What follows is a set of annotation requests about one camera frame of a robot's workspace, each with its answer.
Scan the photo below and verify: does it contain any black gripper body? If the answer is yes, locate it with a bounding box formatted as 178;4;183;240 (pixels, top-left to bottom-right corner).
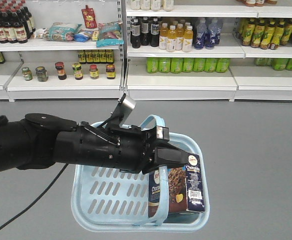
52;123;166;174

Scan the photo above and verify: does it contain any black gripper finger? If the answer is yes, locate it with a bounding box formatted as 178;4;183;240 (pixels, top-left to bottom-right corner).
155;143;190;169

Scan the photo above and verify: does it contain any dark blue Danisa cookie box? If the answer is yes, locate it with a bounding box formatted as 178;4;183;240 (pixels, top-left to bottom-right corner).
148;153;205;217

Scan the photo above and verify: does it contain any light blue plastic basket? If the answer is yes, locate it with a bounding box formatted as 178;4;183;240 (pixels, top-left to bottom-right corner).
70;114;211;232

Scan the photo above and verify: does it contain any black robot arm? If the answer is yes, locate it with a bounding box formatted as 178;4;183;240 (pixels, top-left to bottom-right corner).
0;113;189;174

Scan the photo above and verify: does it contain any white store shelving unit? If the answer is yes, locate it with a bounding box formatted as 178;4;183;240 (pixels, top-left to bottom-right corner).
0;0;292;101

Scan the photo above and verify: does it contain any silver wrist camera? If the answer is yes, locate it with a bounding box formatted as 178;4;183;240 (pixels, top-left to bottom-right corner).
118;93;136;126

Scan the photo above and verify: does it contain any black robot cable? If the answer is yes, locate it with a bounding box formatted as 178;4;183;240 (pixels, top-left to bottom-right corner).
0;163;68;240

